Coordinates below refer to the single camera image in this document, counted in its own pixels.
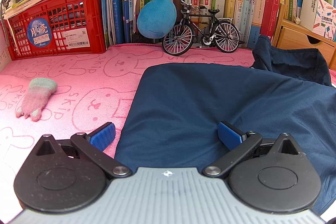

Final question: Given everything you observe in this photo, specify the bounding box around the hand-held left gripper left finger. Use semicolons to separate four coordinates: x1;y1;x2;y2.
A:
33;122;132;178

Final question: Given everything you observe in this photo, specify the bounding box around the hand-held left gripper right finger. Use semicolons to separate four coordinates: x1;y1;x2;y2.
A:
203;121;305;178

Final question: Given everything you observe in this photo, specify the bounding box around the navy and white zip jacket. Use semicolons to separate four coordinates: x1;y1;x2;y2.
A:
114;35;336;215

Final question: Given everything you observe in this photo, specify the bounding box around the pink rabbit-print towel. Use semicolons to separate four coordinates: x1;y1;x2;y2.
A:
0;43;256;214

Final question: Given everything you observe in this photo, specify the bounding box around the grey pink knitted sock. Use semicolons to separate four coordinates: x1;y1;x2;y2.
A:
15;78;58;122

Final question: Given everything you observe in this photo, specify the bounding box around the black miniature bicycle model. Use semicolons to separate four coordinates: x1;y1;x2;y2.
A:
162;0;247;56

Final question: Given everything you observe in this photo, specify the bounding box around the wooden desktop drawer organizer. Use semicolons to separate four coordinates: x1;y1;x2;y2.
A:
272;2;336;71

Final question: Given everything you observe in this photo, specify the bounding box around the blue plush ball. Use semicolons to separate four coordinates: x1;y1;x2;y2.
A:
137;0;177;39

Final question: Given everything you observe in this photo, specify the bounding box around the red plastic crate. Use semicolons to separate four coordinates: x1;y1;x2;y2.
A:
3;0;107;60

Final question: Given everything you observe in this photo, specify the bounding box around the white colourful-print carton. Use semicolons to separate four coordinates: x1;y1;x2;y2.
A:
299;0;336;42

